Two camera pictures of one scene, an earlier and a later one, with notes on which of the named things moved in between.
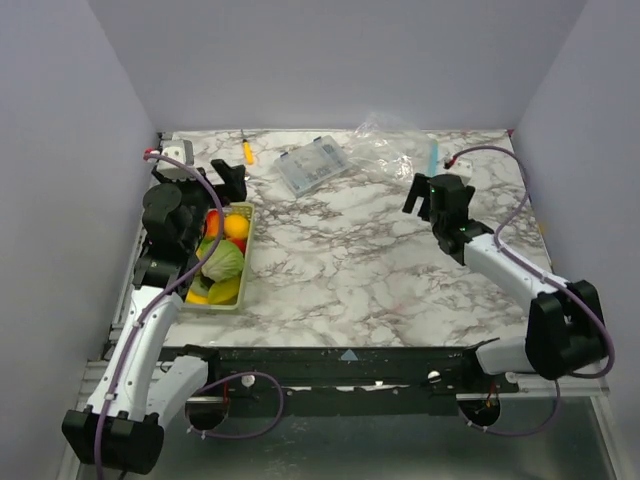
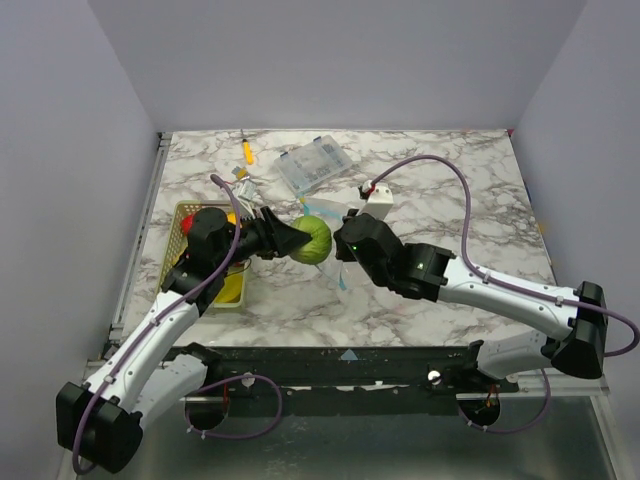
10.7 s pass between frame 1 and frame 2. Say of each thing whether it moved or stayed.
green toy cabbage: moved
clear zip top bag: moved
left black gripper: moved
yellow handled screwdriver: stayed
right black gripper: moved
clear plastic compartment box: stayed
